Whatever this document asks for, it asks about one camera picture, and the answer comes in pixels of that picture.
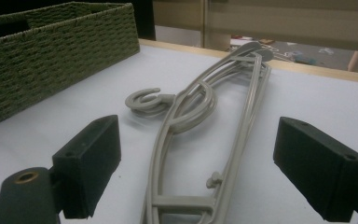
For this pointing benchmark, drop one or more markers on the grey plastic clothes hanger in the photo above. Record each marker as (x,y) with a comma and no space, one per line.
(167,130)
(133,104)

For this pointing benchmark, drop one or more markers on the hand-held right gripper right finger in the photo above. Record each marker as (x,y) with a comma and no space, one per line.
(320,168)

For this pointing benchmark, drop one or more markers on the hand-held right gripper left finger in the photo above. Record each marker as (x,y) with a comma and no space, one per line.
(87,161)

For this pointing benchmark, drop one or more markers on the green woven basket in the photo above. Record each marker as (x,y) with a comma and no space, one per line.
(59,62)

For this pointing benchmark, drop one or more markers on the colourful toys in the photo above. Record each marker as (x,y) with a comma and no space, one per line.
(303,58)

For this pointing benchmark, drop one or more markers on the wooden shelf unit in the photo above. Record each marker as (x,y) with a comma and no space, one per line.
(276,21)

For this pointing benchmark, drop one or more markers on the white table sheet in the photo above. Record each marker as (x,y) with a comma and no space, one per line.
(307,96)

